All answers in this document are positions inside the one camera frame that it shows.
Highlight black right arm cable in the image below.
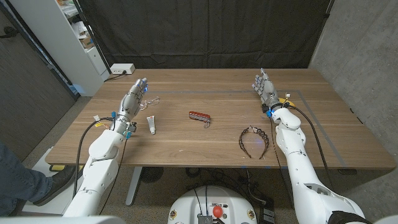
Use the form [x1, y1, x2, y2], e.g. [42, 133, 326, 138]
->
[286, 105, 334, 191]

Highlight small cardboard box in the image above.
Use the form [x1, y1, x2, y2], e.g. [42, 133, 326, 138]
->
[78, 35, 95, 49]

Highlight person leg in jeans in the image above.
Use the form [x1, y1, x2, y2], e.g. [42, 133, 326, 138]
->
[0, 142, 54, 217]

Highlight clear frame glasses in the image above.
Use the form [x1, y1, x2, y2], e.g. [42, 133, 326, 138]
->
[139, 96, 161, 111]

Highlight brown wavy hair band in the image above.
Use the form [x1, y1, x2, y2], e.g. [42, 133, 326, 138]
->
[238, 125, 271, 160]

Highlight black floor power strip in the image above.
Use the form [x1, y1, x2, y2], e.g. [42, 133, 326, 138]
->
[259, 198, 277, 224]

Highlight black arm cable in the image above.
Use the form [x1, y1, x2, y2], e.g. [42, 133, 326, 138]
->
[286, 105, 334, 191]
[72, 116, 115, 200]

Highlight dark leather shoe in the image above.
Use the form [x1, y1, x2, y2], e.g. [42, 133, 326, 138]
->
[32, 165, 77, 207]

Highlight white power strip box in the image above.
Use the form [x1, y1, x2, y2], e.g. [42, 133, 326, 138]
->
[109, 63, 136, 75]

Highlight black cloth backdrop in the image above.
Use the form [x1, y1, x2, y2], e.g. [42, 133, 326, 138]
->
[76, 0, 335, 70]

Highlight white table leg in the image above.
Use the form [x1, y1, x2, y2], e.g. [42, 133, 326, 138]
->
[125, 166, 144, 207]

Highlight white toothpaste tube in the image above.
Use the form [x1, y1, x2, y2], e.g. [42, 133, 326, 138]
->
[146, 115, 157, 136]

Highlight white robot torso base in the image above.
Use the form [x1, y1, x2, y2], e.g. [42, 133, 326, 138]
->
[167, 185, 259, 224]

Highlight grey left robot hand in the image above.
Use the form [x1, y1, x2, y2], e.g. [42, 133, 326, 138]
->
[117, 77, 149, 123]

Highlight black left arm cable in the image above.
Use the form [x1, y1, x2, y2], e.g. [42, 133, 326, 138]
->
[72, 116, 115, 200]

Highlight black round floor fan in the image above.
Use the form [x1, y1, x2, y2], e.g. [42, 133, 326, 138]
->
[139, 167, 165, 184]

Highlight red swiss knife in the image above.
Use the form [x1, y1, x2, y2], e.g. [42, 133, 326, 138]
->
[188, 111, 212, 129]

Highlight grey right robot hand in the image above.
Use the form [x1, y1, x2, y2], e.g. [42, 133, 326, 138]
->
[252, 68, 282, 110]

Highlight white shelf cabinet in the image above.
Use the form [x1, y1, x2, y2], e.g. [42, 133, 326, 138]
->
[8, 0, 111, 98]

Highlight yellow toy banana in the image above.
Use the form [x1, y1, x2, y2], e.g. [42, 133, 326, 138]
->
[278, 97, 295, 108]

